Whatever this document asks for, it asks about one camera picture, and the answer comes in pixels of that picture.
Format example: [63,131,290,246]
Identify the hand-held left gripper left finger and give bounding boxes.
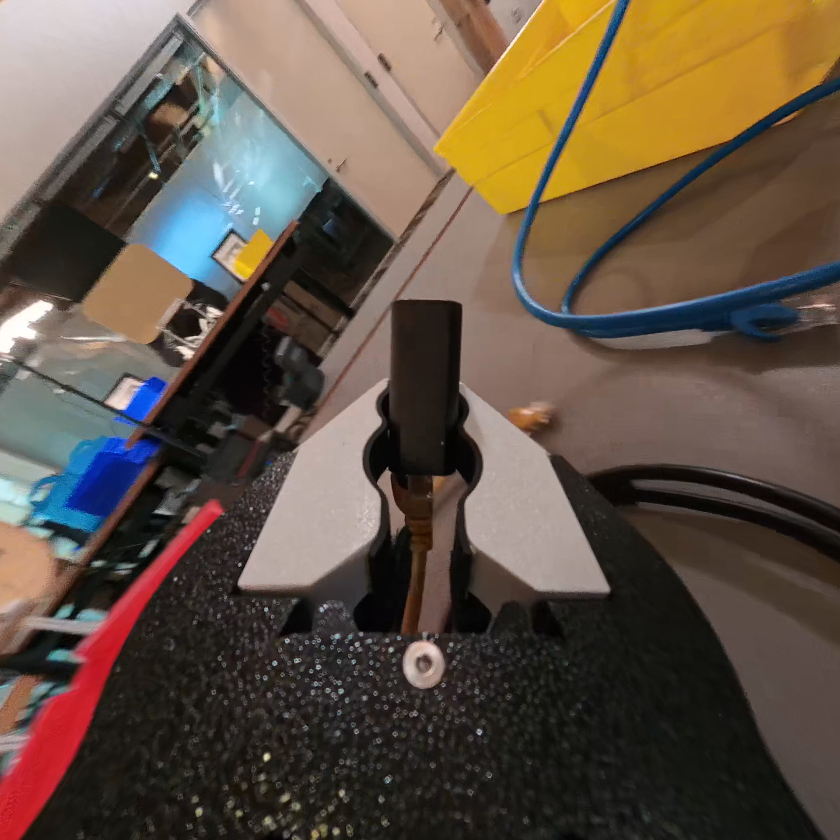
[236,378,396,603]

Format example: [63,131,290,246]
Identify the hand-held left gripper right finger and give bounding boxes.
[453,382,613,603]

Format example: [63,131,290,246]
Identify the black cable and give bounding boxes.
[587,463,840,559]

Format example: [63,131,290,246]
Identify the black ethernet splitter adapter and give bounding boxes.
[389,299,464,476]

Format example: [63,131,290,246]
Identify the blue ethernet cable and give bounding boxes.
[512,0,840,343]

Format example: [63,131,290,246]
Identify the red plastic bin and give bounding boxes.
[0,499,225,840]

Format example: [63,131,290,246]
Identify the yellow plastic bin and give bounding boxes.
[433,0,840,216]

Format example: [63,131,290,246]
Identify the dark grey battery charger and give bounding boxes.
[272,338,326,408]

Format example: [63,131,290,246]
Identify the stack of blue bins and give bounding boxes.
[66,436,161,519]

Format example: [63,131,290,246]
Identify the cardboard box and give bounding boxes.
[262,279,349,355]

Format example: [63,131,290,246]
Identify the blue plastic bin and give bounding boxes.
[118,376,168,424]

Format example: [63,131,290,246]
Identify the blue tote bag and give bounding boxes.
[29,436,106,532]

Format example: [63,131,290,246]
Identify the small yellow bin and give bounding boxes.
[233,228,275,281]

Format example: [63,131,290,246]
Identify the plywood board on clear stand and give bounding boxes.
[82,244,196,345]

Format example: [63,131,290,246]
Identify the glass office partition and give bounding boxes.
[0,14,398,460]

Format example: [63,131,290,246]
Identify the black screen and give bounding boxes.
[0,200,127,304]

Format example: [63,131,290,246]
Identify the white door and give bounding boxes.
[190,0,447,198]
[328,0,490,132]

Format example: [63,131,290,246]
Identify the brown desk with black frame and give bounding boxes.
[125,222,303,447]

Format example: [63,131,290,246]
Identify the black picture frame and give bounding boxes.
[104,373,142,411]
[211,231,249,269]

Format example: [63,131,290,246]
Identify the wooden post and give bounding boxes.
[436,0,509,74]

